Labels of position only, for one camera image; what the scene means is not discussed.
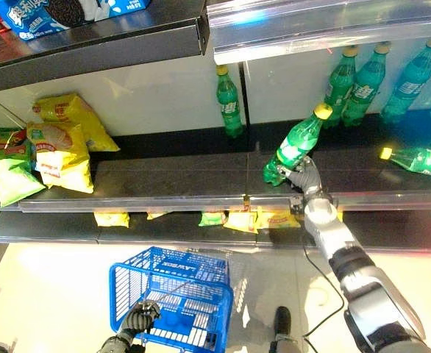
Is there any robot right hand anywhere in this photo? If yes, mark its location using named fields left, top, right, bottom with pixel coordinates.
left=277, top=156, right=325, bottom=196

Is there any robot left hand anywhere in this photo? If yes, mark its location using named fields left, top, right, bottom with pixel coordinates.
left=121, top=300, right=163, bottom=334

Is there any green soda bottle yellow cap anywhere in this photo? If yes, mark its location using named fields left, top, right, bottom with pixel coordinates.
left=379, top=146, right=431, bottom=180
left=341, top=40, right=392, bottom=128
left=323, top=44, right=360, bottom=130
left=262, top=102, right=334, bottom=187
left=380, top=36, right=431, bottom=125
left=215, top=64, right=246, bottom=139

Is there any blue plastic shopping basket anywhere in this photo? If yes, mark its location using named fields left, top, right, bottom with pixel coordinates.
left=108, top=246, right=235, bottom=353

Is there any green chip bag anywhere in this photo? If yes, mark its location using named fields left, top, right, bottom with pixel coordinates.
left=0, top=128, right=47, bottom=208
left=198, top=211, right=228, bottom=227

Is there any black robot foot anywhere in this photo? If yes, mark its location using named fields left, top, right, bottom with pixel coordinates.
left=268, top=305, right=299, bottom=353

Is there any blue cookie box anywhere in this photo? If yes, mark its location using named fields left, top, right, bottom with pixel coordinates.
left=0, top=0, right=152, bottom=41

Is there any black cable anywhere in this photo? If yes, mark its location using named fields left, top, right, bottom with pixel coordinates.
left=301, top=235, right=346, bottom=353

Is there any black shelf upright post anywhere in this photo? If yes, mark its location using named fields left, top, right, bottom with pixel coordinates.
left=238, top=60, right=252, bottom=155

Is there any black shelf with clear rail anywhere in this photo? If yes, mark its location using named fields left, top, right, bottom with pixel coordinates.
left=0, top=112, right=431, bottom=214

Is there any clear plastic shelf rail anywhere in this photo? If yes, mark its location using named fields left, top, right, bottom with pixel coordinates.
left=206, top=0, right=431, bottom=66

